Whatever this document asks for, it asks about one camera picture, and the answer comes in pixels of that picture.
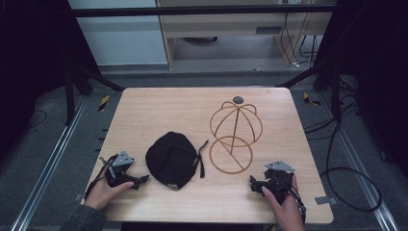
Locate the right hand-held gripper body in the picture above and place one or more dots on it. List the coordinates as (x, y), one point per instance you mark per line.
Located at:
(278, 178)

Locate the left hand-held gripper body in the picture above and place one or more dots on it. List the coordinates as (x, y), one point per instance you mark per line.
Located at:
(120, 162)

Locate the black cap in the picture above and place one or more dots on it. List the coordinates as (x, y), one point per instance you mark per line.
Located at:
(171, 160)

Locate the person's right hand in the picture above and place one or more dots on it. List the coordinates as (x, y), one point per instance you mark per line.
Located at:
(287, 211)

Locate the person's left hand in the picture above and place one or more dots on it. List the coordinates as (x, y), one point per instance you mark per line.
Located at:
(101, 194)

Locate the yellow black striped tape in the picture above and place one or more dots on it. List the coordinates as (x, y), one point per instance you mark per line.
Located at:
(104, 103)
(310, 98)

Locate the grey round table grommet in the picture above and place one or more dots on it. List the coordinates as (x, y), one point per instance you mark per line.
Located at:
(238, 99)

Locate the black metal stand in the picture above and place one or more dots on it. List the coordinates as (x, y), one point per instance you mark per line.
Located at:
(335, 93)
(70, 96)

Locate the white cabinet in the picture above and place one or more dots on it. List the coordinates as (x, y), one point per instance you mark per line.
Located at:
(122, 38)

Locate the black curtain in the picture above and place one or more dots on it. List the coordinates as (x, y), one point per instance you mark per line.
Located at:
(29, 64)
(378, 64)

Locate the black horizontal metal bar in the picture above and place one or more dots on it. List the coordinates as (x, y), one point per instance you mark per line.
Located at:
(192, 11)

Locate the grey metal table bracket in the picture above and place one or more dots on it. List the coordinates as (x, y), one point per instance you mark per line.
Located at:
(79, 196)
(325, 200)

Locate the silver floor rail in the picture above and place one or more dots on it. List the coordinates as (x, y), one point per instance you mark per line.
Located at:
(48, 163)
(362, 173)

